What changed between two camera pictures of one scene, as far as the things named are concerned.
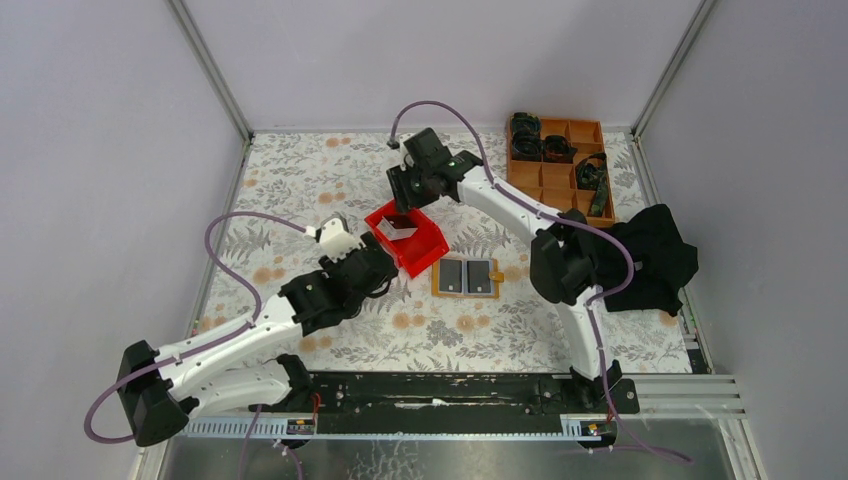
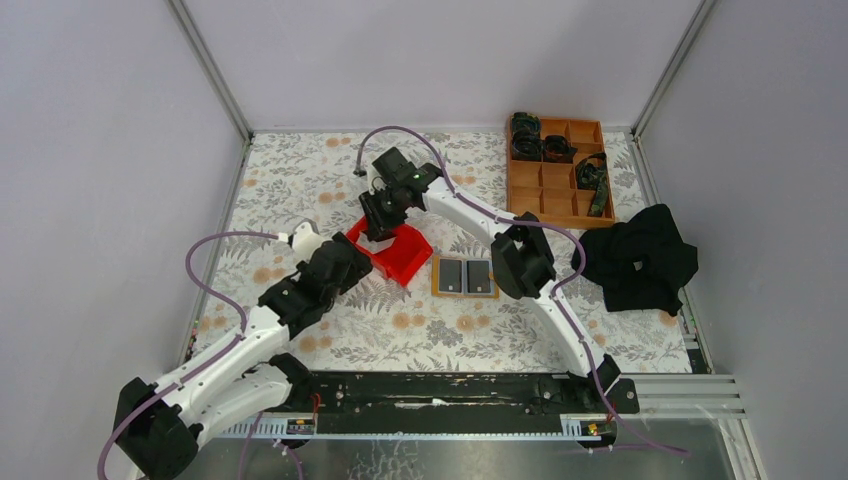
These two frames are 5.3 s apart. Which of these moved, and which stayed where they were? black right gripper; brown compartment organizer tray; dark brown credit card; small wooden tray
Moved: black right gripper
Stayed: brown compartment organizer tray; dark brown credit card; small wooden tray
